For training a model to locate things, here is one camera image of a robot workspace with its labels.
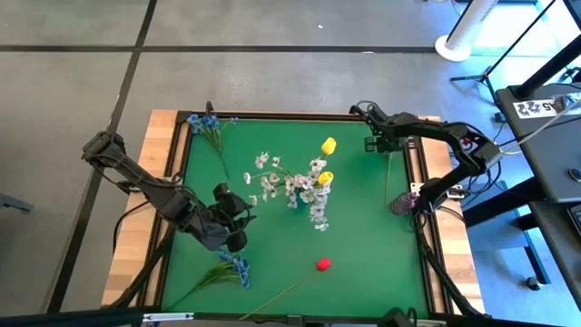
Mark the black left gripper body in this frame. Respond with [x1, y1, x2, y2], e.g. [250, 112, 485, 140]
[211, 181, 257, 254]

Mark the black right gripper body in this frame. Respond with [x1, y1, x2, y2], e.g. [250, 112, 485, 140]
[349, 102, 410, 154]

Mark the white veined artificial flower spray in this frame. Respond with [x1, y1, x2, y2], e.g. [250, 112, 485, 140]
[283, 172, 319, 210]
[310, 156, 332, 233]
[242, 151, 296, 208]

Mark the blue artificial flower bunch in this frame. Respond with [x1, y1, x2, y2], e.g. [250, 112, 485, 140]
[165, 248, 252, 312]
[187, 113, 240, 181]

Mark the purple ribbed glass vase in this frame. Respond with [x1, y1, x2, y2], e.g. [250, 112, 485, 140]
[389, 191, 421, 217]

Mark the teal embossed glass vase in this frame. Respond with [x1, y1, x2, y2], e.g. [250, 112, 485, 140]
[290, 193, 314, 210]

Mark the green table mat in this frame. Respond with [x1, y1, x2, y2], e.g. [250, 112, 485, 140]
[161, 118, 430, 319]

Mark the black tripod stand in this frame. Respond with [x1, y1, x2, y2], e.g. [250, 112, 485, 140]
[448, 0, 560, 124]

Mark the white printed marker sheet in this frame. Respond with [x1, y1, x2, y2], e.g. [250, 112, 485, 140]
[512, 96, 569, 121]

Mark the black desk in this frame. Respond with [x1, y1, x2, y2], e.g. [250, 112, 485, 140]
[528, 199, 581, 311]
[494, 84, 581, 204]

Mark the black slanted pole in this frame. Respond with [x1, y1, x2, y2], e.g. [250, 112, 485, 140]
[516, 34, 581, 100]

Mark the black keyboard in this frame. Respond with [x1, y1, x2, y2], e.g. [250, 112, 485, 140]
[566, 203, 581, 236]

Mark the grey metal foot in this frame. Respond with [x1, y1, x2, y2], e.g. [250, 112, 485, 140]
[0, 192, 35, 214]

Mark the silver metal bracket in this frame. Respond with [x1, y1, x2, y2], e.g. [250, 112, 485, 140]
[142, 312, 195, 323]

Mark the white cable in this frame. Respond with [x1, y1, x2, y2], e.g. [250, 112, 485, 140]
[498, 97, 581, 156]

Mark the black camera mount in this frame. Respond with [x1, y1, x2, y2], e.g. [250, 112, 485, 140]
[379, 306, 419, 327]

